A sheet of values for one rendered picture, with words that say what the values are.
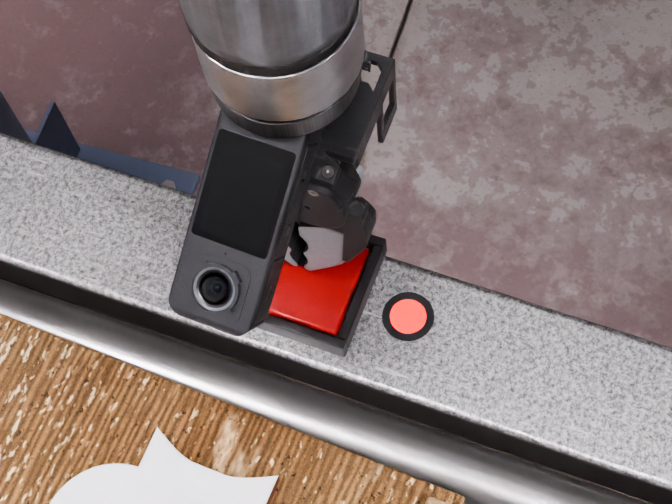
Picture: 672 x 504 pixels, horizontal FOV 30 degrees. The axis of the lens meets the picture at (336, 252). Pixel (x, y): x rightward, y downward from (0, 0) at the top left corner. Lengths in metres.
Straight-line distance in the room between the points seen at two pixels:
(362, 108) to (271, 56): 0.13
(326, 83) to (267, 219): 0.08
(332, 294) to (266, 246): 0.17
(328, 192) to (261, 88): 0.11
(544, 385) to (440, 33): 1.25
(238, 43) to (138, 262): 0.32
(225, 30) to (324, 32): 0.04
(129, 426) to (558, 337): 0.26
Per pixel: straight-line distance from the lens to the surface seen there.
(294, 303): 0.76
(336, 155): 0.63
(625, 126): 1.89
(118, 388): 0.75
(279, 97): 0.54
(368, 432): 0.74
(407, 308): 0.77
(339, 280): 0.76
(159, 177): 1.86
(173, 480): 0.72
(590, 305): 1.77
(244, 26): 0.50
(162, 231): 0.81
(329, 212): 0.64
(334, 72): 0.54
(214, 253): 0.60
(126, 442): 0.74
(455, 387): 0.75
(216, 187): 0.60
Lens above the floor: 1.64
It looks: 66 degrees down
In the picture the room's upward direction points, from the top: 10 degrees counter-clockwise
